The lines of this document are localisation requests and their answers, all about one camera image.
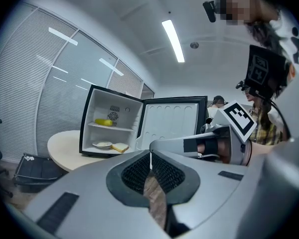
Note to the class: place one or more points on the person's head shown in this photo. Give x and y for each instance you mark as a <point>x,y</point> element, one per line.
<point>259,9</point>

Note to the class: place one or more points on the black head-worn camera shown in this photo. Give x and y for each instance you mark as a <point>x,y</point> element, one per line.
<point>209,11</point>

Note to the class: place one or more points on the black chest-worn device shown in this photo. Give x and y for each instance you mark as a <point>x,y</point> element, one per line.
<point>266,68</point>

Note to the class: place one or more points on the round beige table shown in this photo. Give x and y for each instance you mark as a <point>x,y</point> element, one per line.
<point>64,146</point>

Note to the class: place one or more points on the person's right hand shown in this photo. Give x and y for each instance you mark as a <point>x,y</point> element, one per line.
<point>224,151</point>

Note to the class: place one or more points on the person's right forearm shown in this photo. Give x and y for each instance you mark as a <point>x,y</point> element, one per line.
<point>261,151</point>

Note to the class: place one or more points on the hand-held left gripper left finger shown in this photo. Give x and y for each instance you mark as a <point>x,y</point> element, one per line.
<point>84,183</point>

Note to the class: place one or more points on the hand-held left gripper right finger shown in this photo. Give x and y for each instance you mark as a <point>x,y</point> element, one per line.
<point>214,190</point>

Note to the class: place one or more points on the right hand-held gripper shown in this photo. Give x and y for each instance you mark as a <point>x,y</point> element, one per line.
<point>239,119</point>

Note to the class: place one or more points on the white plate with food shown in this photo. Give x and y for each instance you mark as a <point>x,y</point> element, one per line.
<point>102,144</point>

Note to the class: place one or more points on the black mini fridge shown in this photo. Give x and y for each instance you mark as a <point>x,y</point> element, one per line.
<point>159,116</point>

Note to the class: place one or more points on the person's white printed shirt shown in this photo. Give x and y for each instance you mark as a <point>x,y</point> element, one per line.
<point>291,38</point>

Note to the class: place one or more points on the bread slice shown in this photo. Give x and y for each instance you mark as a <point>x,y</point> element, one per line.
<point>120,147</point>

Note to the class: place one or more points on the black floor crate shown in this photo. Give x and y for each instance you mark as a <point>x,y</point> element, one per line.
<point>37,169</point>

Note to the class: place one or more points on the round ceiling sensor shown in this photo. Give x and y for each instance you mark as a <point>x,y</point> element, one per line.
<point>194,45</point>

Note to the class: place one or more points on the ceiling light panel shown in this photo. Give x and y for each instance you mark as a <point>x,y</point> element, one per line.
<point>173,41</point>

